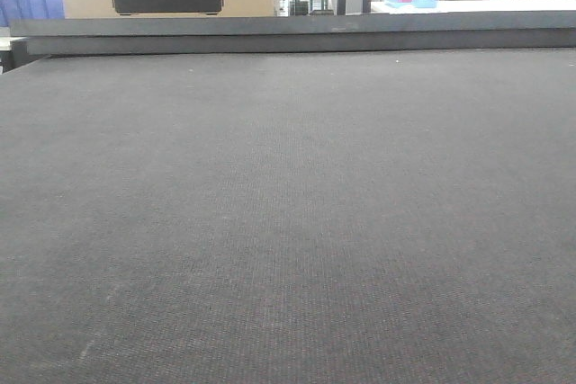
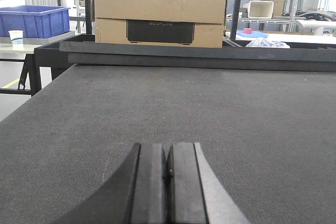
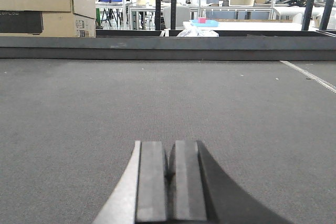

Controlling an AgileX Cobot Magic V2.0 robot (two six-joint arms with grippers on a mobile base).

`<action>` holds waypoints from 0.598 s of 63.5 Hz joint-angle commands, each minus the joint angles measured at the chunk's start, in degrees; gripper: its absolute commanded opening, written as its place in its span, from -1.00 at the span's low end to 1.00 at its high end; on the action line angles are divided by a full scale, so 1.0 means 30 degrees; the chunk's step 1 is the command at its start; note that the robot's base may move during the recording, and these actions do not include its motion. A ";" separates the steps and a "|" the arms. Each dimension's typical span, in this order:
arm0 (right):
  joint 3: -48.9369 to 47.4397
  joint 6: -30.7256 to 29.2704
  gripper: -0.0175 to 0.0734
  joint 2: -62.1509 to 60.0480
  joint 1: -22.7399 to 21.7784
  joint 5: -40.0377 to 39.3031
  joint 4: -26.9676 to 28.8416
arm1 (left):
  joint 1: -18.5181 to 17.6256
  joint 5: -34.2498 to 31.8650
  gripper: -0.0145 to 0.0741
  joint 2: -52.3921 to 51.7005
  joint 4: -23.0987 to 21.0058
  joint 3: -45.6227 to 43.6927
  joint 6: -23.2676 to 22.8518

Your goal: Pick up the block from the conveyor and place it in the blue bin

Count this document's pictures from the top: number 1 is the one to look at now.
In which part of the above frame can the dark grey conveyor belt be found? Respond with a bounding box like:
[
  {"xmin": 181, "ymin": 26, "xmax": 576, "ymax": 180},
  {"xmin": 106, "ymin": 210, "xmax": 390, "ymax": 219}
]
[{"xmin": 1, "ymin": 49, "xmax": 575, "ymax": 383}]

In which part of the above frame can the flat blue tray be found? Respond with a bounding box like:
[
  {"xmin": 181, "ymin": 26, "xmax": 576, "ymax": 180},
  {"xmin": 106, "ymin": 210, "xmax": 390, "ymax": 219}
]
[{"xmin": 384, "ymin": 0, "xmax": 437, "ymax": 9}]

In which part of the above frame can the white background table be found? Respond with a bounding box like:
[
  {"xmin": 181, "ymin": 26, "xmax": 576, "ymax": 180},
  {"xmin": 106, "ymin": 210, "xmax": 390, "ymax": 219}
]
[{"xmin": 372, "ymin": 0, "xmax": 575, "ymax": 14}]

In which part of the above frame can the dark grey conveyor end rail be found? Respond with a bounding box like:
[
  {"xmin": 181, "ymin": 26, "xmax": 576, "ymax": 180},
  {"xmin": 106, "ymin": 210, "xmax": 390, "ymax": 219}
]
[{"xmin": 9, "ymin": 11, "xmax": 575, "ymax": 56}]

